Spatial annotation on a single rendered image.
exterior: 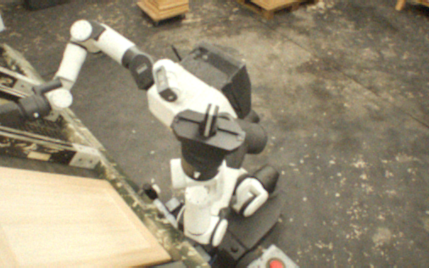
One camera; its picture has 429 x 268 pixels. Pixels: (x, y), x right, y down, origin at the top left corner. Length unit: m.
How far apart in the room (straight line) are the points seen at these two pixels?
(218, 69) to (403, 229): 1.90
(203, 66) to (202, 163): 0.49
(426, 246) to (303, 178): 0.89
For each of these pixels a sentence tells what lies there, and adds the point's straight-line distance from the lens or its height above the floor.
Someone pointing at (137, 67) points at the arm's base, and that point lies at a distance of 1.09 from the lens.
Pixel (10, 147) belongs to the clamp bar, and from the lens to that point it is 1.21.
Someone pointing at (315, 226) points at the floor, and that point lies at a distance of 2.28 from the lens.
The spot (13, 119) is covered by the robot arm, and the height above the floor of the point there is 1.24.
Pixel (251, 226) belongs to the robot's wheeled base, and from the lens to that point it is 1.99.
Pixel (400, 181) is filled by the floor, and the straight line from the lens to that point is 2.75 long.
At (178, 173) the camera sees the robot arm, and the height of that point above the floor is 1.42.
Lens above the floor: 1.95
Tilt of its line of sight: 47 degrees down
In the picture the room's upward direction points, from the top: straight up
